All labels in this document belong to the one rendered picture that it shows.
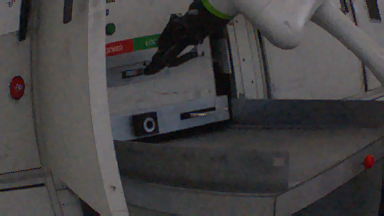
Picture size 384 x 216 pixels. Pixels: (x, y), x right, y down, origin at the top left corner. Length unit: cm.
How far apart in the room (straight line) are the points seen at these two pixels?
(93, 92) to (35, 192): 63
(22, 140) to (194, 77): 63
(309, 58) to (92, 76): 129
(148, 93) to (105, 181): 85
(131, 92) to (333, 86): 78
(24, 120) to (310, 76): 104
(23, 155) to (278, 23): 67
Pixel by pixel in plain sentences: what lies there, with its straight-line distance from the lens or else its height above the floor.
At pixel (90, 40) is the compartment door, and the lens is 96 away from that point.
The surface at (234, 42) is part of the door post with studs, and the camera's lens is 194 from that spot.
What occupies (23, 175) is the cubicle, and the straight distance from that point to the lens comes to 153.
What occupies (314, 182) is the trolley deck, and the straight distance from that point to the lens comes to 115.
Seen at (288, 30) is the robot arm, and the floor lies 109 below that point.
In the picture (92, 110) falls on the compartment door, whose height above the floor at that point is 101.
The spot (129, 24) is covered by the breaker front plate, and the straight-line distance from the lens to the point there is 177.
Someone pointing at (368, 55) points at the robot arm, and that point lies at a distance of 187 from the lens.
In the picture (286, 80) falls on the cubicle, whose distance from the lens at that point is 206.
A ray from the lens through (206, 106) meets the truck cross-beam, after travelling 190.
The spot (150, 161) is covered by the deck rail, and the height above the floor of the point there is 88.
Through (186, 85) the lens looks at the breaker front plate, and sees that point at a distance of 188.
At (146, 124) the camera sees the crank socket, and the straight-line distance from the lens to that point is 175.
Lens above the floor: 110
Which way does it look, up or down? 6 degrees down
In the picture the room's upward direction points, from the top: 6 degrees counter-clockwise
